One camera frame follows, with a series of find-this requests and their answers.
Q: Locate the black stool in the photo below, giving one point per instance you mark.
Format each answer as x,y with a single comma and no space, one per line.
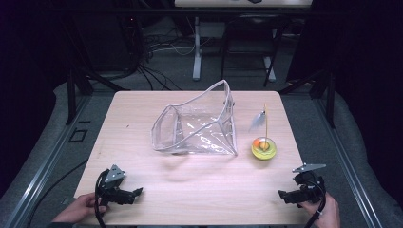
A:
250,47

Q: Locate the person's right hand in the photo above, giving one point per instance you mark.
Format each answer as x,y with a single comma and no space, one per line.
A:
326,212

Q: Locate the black metal stand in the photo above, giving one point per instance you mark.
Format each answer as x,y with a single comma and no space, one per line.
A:
79,82
320,88

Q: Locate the person's left hand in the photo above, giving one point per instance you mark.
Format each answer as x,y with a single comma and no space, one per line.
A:
79,209

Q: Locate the yellow feather stick toy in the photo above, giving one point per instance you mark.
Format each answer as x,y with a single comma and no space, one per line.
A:
263,144

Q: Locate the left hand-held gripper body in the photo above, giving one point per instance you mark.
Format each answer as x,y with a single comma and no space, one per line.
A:
111,185

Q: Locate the clear plastic zipper bag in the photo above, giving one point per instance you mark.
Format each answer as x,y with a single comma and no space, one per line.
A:
198,125

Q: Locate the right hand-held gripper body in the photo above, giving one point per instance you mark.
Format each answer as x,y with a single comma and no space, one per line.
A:
309,186

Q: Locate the white desk leg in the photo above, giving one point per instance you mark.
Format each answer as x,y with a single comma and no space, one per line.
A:
197,47

